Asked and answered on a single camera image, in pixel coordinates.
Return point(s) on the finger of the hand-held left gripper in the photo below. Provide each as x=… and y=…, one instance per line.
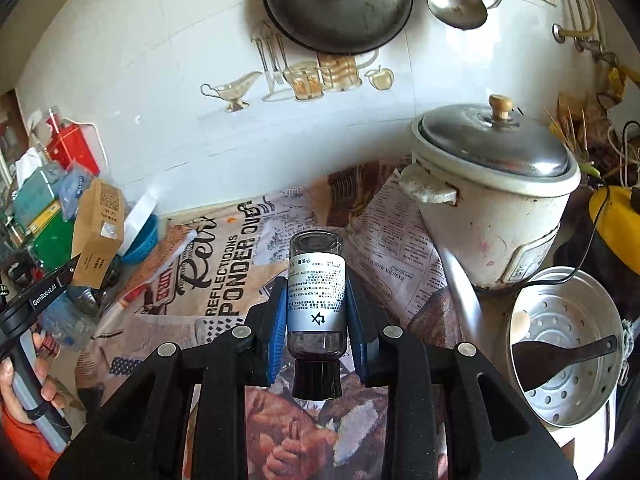
x=67, y=267

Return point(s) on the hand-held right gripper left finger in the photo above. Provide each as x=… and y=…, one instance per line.
x=277, y=330

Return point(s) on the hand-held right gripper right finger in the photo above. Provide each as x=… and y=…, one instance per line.
x=357, y=332

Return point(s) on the dark bottle with white label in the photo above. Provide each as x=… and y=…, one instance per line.
x=315, y=300

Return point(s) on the brown cardboard box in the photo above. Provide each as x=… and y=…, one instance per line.
x=97, y=230

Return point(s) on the orange sleeved left forearm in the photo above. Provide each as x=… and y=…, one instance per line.
x=25, y=450

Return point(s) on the person's left hand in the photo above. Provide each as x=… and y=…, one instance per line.
x=52, y=392

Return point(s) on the green box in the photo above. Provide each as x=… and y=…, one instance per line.
x=52, y=245

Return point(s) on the clear plastic bottle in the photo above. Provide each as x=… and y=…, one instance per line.
x=70, y=317

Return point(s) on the yellow labelled box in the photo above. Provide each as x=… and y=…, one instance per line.
x=42, y=220

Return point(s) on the newspaper print tablecloth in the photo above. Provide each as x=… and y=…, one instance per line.
x=225, y=280

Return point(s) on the blue printed plastic bag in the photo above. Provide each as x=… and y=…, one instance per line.
x=75, y=190

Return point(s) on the blue plastic basket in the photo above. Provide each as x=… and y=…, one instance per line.
x=142, y=245

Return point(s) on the teal tissue box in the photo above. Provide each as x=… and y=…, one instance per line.
x=37, y=185

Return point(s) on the orange patterned paper strip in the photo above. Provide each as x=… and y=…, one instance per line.
x=160, y=265

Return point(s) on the newspaper sheet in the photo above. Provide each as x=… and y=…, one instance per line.
x=395, y=240

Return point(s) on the red box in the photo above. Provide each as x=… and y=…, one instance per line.
x=75, y=147

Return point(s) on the clear plastic cup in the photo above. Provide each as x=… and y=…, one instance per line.
x=55, y=119

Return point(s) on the white round object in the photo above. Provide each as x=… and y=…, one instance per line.
x=520, y=325

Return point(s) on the white rice cooker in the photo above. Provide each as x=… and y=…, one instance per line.
x=490, y=230

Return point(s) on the dark rice paddle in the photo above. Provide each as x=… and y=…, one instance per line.
x=550, y=362

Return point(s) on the perforated steel steamer tray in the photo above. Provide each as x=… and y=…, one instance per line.
x=570, y=400

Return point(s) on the steel rice cooker lid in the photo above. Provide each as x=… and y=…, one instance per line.
x=495, y=140

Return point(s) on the yellow appliance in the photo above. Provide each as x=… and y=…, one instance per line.
x=617, y=225

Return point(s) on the bundle of wooden sticks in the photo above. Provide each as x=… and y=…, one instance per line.
x=570, y=130

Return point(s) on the black wok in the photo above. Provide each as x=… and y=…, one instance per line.
x=340, y=15

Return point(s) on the steel ladle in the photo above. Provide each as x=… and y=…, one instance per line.
x=457, y=10

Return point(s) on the brass gas valve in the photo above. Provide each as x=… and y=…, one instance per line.
x=582, y=42

